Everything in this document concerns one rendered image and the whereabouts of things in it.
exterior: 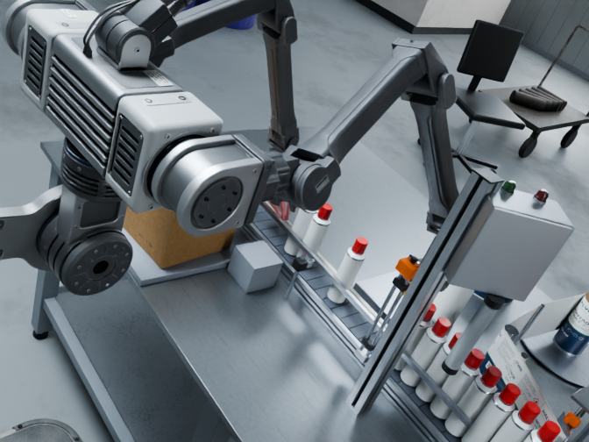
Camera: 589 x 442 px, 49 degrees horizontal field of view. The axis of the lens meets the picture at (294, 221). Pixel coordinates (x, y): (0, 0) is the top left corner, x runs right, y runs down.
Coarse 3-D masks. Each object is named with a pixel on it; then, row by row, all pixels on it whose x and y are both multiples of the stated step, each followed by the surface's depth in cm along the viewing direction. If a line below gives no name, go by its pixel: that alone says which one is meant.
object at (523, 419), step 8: (528, 408) 134; (536, 408) 135; (512, 416) 137; (520, 416) 136; (528, 416) 135; (536, 416) 134; (504, 424) 139; (512, 424) 137; (520, 424) 136; (528, 424) 136; (504, 432) 139; (512, 432) 137; (520, 432) 136; (528, 432) 136; (496, 440) 141; (504, 440) 139; (512, 440) 138; (520, 440) 137
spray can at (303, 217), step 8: (296, 216) 181; (304, 216) 179; (312, 216) 179; (296, 224) 181; (304, 224) 180; (296, 232) 182; (304, 232) 182; (288, 240) 185; (288, 248) 185; (296, 248) 185
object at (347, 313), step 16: (256, 224) 194; (272, 224) 197; (272, 240) 190; (288, 256) 186; (304, 272) 182; (320, 272) 184; (320, 288) 179; (336, 304) 175; (352, 304) 177; (352, 320) 172; (400, 384) 158; (416, 400) 155; (432, 416) 153
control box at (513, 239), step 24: (480, 216) 119; (504, 216) 116; (528, 216) 116; (552, 216) 119; (480, 240) 119; (504, 240) 119; (528, 240) 119; (552, 240) 120; (456, 264) 123; (480, 264) 122; (504, 264) 122; (528, 264) 123; (480, 288) 126; (504, 288) 126; (528, 288) 126
